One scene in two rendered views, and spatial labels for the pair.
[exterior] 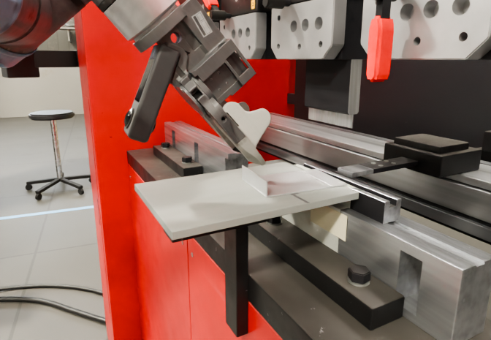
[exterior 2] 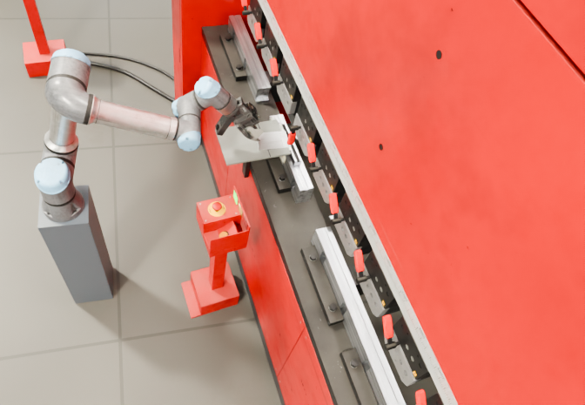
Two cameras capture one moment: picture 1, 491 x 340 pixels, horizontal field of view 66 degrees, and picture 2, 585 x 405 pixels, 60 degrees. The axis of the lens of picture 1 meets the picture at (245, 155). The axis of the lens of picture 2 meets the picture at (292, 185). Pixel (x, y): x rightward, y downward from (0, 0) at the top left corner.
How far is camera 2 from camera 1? 1.60 m
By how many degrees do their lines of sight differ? 40
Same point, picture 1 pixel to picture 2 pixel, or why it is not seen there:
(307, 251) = (272, 161)
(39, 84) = not seen: outside the picture
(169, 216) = (226, 155)
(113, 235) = (188, 71)
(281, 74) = not seen: outside the picture
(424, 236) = (302, 174)
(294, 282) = (265, 171)
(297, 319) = (259, 185)
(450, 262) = (299, 186)
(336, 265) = (279, 171)
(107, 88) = not seen: outside the picture
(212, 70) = (245, 122)
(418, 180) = not seen: hidden behind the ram
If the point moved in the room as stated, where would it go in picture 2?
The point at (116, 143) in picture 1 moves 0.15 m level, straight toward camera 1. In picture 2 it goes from (195, 23) to (198, 43)
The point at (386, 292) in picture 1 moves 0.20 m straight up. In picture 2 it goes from (286, 185) to (295, 154)
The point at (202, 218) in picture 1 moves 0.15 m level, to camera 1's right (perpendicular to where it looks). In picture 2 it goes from (236, 158) to (273, 167)
